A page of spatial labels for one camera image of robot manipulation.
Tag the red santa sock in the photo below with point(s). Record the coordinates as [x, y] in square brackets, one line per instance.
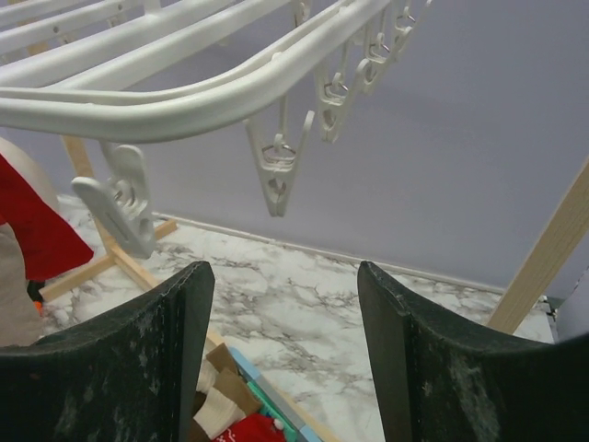
[49, 245]

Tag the red snowflake sock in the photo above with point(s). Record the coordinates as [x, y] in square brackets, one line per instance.
[254, 428]

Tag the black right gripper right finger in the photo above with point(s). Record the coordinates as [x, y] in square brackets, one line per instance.
[441, 377]

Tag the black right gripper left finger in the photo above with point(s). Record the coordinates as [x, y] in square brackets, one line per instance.
[128, 374]

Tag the white hanger clip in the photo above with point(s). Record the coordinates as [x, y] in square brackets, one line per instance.
[277, 162]
[122, 204]
[301, 10]
[335, 94]
[405, 23]
[374, 37]

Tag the wooden hanger rack frame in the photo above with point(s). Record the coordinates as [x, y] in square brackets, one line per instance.
[291, 311]

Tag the orange black highlighter pen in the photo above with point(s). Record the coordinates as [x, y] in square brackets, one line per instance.
[33, 289]

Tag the cream ribbed sock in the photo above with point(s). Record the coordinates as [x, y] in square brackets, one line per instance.
[222, 397]

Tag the white plastic clip hanger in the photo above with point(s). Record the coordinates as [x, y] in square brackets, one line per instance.
[183, 112]

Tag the pastel round drawer box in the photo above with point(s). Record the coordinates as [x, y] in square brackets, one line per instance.
[31, 172]

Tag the red beige reindeer sock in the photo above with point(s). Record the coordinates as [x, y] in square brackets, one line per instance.
[21, 323]

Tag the green cloth item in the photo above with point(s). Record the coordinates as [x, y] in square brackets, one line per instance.
[272, 411]

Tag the blue perforated plastic basket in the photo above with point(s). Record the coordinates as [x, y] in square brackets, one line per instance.
[305, 431]

